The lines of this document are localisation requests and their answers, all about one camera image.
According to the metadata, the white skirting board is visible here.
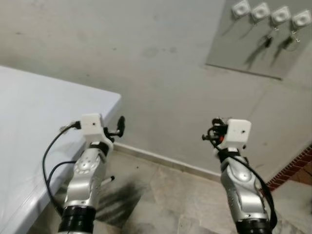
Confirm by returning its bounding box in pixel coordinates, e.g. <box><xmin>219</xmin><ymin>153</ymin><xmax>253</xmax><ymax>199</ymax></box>
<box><xmin>114</xmin><ymin>142</ymin><xmax>223</xmax><ymax>180</ymax></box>

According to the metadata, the white rod with black tip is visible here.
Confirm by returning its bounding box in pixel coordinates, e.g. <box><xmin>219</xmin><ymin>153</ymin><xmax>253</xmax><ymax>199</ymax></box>
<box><xmin>99</xmin><ymin>176</ymin><xmax>116</xmax><ymax>186</ymax></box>

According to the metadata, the white diamond wall hook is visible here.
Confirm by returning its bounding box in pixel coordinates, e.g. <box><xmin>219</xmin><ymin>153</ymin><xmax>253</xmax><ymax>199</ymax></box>
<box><xmin>291</xmin><ymin>10</ymin><xmax>312</xmax><ymax>34</ymax></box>
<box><xmin>271</xmin><ymin>6</ymin><xmax>292</xmax><ymax>29</ymax></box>
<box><xmin>251</xmin><ymin>2</ymin><xmax>271</xmax><ymax>24</ymax></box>
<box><xmin>231</xmin><ymin>0</ymin><xmax>251</xmax><ymax>20</ymax></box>

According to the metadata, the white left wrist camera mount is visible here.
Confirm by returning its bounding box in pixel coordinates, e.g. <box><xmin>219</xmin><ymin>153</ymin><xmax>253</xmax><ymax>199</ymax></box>
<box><xmin>80</xmin><ymin>114</ymin><xmax>105</xmax><ymax>144</ymax></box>

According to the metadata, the black car key with ring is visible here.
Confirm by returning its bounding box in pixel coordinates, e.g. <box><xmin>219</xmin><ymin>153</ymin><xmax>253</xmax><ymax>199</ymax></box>
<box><xmin>262</xmin><ymin>28</ymin><xmax>276</xmax><ymax>49</ymax></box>

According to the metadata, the silver key bunch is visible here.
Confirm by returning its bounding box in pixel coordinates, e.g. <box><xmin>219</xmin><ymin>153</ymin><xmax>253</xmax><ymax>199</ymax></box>
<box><xmin>287</xmin><ymin>32</ymin><xmax>301</xmax><ymax>51</ymax></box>

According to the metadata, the red brick tile strip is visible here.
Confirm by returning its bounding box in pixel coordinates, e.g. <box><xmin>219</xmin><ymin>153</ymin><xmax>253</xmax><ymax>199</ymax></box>
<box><xmin>267</xmin><ymin>145</ymin><xmax>312</xmax><ymax>191</ymax></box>

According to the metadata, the grey wall board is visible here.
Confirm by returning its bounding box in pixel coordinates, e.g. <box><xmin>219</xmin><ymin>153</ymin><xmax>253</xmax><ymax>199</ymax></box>
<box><xmin>205</xmin><ymin>0</ymin><xmax>312</xmax><ymax>80</ymax></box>

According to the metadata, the white table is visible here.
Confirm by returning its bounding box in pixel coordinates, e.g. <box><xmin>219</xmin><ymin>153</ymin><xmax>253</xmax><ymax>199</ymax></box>
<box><xmin>0</xmin><ymin>66</ymin><xmax>121</xmax><ymax>234</ymax></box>

